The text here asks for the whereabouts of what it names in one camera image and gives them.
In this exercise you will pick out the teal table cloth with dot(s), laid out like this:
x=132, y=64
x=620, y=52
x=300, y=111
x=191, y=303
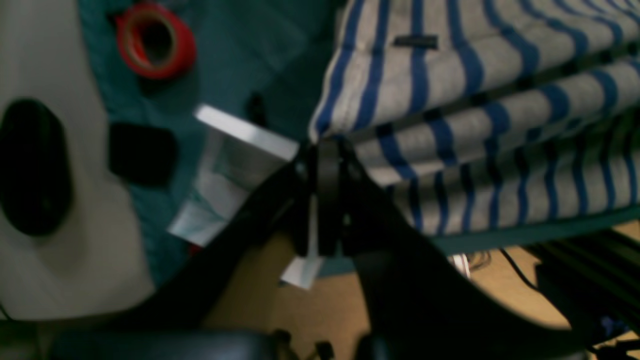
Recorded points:
x=277, y=49

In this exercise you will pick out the blue white striped T-shirt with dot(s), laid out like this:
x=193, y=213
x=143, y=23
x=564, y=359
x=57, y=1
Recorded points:
x=486, y=114

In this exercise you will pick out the black square pad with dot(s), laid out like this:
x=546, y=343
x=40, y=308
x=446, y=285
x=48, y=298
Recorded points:
x=142, y=155

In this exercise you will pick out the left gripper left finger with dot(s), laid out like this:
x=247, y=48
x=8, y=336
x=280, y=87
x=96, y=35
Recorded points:
x=167, y=326

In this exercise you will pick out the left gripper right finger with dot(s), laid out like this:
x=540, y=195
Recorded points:
x=419, y=306

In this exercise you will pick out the white grey notebook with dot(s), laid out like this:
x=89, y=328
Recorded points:
x=238, y=156

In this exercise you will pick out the red tape roll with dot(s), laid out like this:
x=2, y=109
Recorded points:
x=153, y=41

